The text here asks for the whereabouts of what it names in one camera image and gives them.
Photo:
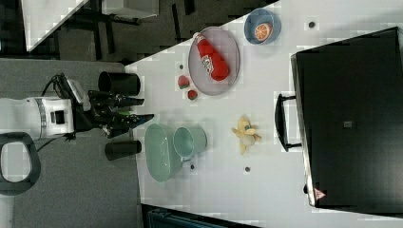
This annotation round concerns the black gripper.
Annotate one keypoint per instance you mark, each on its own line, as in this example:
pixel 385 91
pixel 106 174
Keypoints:
pixel 102 115

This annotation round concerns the yellow plush peeled banana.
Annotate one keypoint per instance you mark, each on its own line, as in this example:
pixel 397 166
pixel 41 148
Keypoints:
pixel 246 133

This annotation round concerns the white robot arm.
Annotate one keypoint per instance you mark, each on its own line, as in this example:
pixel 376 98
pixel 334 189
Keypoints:
pixel 49 117

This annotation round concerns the green mug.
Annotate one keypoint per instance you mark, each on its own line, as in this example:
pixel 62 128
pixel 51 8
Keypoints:
pixel 189 141

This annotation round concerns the green marker pen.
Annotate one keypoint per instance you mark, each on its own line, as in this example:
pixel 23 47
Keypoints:
pixel 124 112

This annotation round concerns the black cylinder cup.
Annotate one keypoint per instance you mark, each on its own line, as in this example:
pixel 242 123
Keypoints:
pixel 120 83

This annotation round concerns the large red strawberry toy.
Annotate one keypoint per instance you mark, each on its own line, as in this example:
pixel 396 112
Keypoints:
pixel 183 82

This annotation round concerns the green perforated colander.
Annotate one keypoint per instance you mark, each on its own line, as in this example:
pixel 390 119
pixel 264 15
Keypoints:
pixel 162 160

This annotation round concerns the small red strawberry toy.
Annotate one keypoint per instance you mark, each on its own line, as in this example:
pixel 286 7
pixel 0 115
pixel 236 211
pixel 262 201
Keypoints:
pixel 192 94

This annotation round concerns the red ketchup bottle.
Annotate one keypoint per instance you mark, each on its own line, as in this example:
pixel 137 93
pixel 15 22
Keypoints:
pixel 213 62

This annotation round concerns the grey round plate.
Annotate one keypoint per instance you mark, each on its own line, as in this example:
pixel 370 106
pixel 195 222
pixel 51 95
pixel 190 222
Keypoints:
pixel 226 45

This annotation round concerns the orange slice toy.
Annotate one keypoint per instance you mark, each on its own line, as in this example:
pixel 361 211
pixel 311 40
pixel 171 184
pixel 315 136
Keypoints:
pixel 263 31

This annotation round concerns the blue bowl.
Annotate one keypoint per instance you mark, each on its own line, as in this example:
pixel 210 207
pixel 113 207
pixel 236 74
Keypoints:
pixel 259 16

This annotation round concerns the black toaster oven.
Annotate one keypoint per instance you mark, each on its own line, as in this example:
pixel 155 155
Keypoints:
pixel 349 111

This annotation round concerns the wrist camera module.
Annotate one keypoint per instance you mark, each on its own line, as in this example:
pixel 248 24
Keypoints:
pixel 79 94

